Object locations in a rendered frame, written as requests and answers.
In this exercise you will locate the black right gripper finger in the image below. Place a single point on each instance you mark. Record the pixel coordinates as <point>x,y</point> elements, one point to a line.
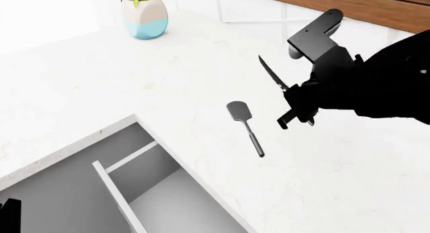
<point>312,39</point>
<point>300,102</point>

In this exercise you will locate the black kitchen knife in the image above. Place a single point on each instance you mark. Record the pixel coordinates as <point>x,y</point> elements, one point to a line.
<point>272,74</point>

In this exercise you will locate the white open drawer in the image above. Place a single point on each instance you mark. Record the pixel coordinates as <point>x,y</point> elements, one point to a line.
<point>174,197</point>

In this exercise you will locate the dark grey spatula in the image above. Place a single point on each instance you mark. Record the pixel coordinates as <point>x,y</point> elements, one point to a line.
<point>239,110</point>

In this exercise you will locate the brown wooden cabinet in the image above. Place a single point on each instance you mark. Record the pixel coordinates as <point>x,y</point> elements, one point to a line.
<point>369,6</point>

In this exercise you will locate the white and blue plant pot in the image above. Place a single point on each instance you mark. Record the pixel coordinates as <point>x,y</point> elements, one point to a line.
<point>144,21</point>

